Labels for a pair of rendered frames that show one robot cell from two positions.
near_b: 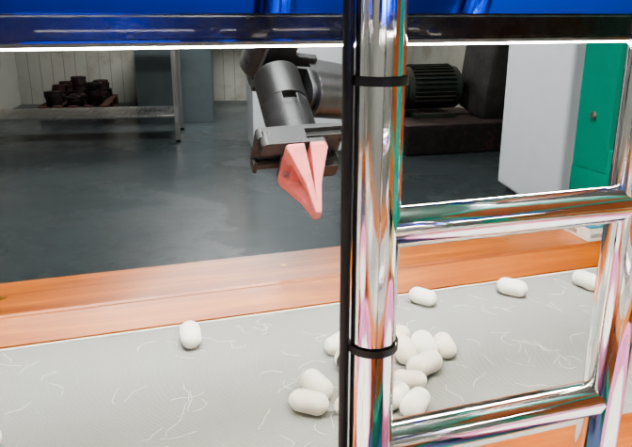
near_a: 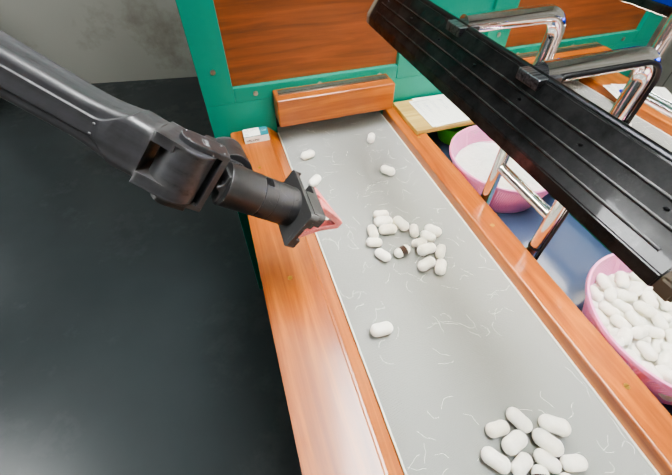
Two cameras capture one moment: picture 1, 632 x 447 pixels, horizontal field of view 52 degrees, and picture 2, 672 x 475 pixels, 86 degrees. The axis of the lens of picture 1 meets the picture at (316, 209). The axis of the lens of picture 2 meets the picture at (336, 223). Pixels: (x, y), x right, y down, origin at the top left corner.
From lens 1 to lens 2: 79 cm
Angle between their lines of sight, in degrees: 78
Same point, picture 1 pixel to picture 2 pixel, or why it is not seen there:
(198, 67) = not seen: outside the picture
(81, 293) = (338, 419)
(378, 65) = (630, 113)
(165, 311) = (351, 350)
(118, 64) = not seen: outside the picture
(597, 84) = (207, 51)
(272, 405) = (437, 284)
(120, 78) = not seen: outside the picture
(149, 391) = (438, 344)
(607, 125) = (226, 75)
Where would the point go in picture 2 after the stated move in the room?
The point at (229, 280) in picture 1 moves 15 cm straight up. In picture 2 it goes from (316, 309) to (312, 250)
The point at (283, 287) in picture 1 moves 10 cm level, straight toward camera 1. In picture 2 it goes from (322, 278) to (379, 275)
